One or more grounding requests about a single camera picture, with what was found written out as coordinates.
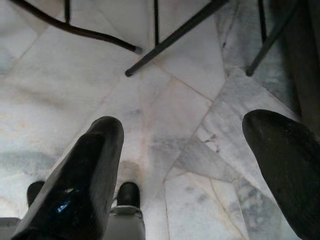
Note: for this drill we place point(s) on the black robot right foot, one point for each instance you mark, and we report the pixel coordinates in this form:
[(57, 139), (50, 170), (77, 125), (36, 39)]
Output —
[(129, 195)]

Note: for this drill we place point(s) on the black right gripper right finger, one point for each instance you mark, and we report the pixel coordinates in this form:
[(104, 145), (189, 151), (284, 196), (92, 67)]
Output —
[(290, 165)]

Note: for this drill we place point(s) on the straight dark grey chair leg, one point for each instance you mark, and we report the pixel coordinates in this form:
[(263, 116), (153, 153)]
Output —
[(272, 40), (175, 37)]

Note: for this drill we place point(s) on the silver robot leg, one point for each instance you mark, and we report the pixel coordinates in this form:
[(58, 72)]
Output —
[(126, 223), (8, 228)]

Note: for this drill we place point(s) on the thin black chair rod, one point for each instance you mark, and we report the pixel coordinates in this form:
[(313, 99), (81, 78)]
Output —
[(262, 20), (67, 11), (156, 22)]

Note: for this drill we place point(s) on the silver robot left leg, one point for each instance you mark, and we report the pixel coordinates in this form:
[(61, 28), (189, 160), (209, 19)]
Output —
[(8, 228)]

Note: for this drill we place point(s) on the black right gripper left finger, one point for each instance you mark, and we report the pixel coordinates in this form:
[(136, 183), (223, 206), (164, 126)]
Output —
[(75, 190)]

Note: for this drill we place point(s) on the silver robot right leg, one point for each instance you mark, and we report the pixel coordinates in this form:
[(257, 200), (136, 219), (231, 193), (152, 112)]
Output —
[(126, 223)]

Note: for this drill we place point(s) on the curved dark brown chair leg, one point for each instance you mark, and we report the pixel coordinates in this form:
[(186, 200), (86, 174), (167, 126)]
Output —
[(82, 32)]

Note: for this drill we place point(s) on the black robot left foot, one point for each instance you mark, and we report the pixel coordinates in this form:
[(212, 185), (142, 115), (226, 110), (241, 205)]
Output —
[(33, 192)]

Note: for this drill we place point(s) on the dark wooden furniture panel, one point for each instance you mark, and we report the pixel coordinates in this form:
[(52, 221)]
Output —
[(305, 62)]

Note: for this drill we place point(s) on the black robot foot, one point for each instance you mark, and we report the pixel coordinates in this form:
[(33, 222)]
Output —
[(33, 192), (129, 195)]

